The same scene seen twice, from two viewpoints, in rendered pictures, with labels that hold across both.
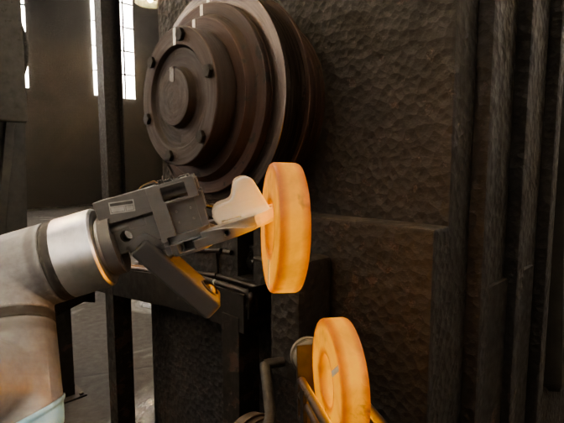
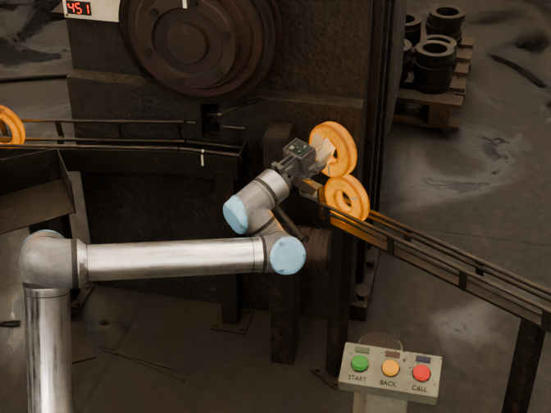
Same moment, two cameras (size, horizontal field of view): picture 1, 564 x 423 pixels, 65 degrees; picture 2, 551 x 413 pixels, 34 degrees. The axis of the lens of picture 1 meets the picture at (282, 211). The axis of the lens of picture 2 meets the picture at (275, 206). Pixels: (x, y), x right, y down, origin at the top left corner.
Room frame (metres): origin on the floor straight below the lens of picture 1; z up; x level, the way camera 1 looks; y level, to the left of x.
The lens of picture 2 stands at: (-1.15, 1.25, 2.17)
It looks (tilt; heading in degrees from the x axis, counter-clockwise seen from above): 35 degrees down; 328
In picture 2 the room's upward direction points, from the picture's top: straight up
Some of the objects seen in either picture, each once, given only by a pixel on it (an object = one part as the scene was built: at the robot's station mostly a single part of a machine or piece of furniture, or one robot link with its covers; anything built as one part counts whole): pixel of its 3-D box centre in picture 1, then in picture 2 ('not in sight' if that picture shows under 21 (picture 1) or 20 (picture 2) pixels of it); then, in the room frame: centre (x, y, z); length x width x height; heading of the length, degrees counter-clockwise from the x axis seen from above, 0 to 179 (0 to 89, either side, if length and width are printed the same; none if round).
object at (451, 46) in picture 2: not in sight; (353, 42); (2.26, -1.40, 0.22); 1.20 x 0.81 x 0.44; 43
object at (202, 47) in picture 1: (184, 98); (188, 40); (0.95, 0.20, 1.11); 0.28 x 0.06 x 0.28; 45
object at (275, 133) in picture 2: (302, 314); (279, 161); (0.86, -0.04, 0.68); 0.11 x 0.08 x 0.24; 135
